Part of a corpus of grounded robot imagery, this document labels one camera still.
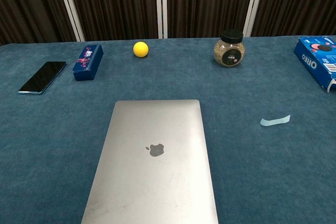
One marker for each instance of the light blue paper strip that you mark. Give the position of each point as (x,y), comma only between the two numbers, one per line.
(273,121)

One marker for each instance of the silver closed laptop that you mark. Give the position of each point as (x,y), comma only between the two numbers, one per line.
(157,182)

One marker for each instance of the yellow ball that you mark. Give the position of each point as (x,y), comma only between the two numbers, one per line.
(141,49)

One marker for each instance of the clear jar with black lid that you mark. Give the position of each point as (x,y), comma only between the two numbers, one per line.
(229,53)

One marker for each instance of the slim dark blue box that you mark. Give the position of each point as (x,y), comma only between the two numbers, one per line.
(86,62)

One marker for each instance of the blue table cloth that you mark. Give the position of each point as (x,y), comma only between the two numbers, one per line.
(52,129)

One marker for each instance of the black smartphone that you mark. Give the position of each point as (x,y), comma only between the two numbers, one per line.
(42,77)

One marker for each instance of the blue Oreo cookie box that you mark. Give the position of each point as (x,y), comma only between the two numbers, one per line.
(312,61)

